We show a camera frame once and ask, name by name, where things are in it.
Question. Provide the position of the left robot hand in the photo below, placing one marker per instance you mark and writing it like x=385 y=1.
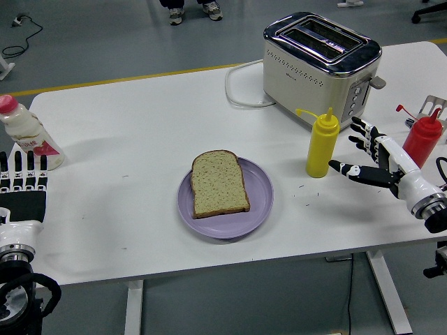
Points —
x=21 y=232

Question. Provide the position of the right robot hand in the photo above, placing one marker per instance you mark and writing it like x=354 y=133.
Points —
x=408 y=174

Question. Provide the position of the yellow squeeze bottle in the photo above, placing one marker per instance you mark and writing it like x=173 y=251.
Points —
x=321 y=150

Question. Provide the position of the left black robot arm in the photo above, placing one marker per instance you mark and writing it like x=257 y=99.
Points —
x=14 y=282

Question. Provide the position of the slice of bread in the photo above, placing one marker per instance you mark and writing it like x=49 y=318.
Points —
x=218 y=185

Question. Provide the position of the red squeeze bottle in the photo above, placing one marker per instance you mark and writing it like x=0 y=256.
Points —
x=424 y=139

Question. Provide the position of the metal spatula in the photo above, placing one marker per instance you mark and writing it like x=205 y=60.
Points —
x=433 y=104

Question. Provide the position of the milk bottle with pink cap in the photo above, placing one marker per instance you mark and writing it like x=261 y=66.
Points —
x=28 y=132

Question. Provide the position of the grey box under table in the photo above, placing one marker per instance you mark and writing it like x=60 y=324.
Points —
x=338 y=258

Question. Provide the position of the white table leg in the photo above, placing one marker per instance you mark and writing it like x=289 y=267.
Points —
x=134 y=307
x=387 y=293

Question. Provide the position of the cream and chrome toaster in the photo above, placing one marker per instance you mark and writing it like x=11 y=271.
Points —
x=300 y=76

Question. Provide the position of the purple plate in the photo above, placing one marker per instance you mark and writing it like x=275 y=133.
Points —
x=258 y=209

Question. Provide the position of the black office chair base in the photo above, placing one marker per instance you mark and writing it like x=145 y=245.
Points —
x=427 y=12

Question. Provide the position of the white stand base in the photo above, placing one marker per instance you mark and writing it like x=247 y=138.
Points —
x=5 y=68

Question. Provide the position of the white floor object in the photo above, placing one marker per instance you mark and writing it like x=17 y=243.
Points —
x=349 y=3

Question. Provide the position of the grey sneaker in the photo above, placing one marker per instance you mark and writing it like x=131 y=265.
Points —
x=213 y=10
x=176 y=15

